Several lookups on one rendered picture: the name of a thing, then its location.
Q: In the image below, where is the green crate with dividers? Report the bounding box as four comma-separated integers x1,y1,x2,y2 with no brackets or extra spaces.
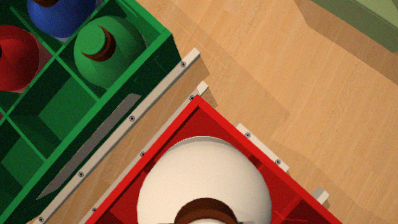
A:
0,0,182,224

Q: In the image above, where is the blue bottle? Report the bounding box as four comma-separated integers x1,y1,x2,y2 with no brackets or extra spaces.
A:
27,0,104,43

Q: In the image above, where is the red crate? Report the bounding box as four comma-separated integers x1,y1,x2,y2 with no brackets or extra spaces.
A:
84,95,342,224

